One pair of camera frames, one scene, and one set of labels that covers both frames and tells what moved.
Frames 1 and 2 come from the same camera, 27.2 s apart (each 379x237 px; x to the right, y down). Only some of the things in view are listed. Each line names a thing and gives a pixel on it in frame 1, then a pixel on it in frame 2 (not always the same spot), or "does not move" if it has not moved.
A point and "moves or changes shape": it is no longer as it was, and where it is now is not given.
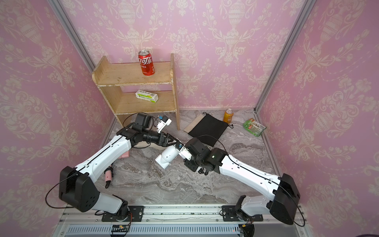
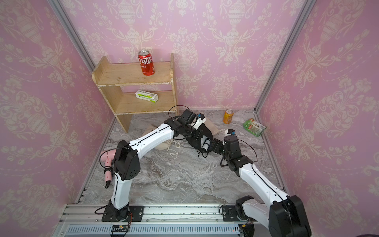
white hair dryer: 168,154 -> 205,142
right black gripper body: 194,164 -> 221,149
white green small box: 146,96 does not move
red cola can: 146,62 does not move
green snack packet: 254,127 does not move
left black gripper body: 154,137 -> 188,131
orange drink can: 228,115 does not move
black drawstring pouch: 209,130 moves or changes shape
